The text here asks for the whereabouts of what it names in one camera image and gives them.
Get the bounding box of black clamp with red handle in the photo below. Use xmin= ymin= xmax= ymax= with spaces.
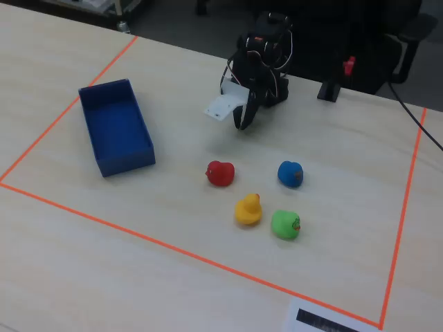
xmin=316 ymin=48 xmax=356 ymax=103

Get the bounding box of wooden shelf cart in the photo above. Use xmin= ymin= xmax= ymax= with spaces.
xmin=37 ymin=0 xmax=145 ymax=34

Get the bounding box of blue rubber duck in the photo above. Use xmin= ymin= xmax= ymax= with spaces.
xmin=277 ymin=160 xmax=305 ymax=189

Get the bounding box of red rubber duck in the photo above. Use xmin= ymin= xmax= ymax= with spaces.
xmin=204 ymin=160 xmax=236 ymax=188

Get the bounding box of white paper with black bar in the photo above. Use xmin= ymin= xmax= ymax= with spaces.
xmin=282 ymin=297 xmax=381 ymax=332

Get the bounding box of orange tape strip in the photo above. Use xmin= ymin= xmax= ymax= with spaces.
xmin=379 ymin=107 xmax=428 ymax=330
xmin=0 ymin=35 xmax=139 ymax=183
xmin=0 ymin=181 xmax=383 ymax=329

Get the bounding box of black office chair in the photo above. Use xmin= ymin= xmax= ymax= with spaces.
xmin=287 ymin=0 xmax=440 ymax=96

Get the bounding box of yellow rubber duck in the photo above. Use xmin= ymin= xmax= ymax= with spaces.
xmin=234 ymin=193 xmax=263 ymax=227

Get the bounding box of black cable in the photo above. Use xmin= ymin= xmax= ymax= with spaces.
xmin=386 ymin=77 xmax=443 ymax=152

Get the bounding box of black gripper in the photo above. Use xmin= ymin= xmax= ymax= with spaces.
xmin=230 ymin=51 xmax=269 ymax=131

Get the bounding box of blue plastic box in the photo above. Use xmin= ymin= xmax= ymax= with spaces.
xmin=78 ymin=78 xmax=156 ymax=178

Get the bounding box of green rubber duck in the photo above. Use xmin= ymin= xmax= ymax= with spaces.
xmin=270 ymin=209 xmax=301 ymax=242

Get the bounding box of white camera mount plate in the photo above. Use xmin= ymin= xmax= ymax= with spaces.
xmin=203 ymin=76 xmax=252 ymax=122

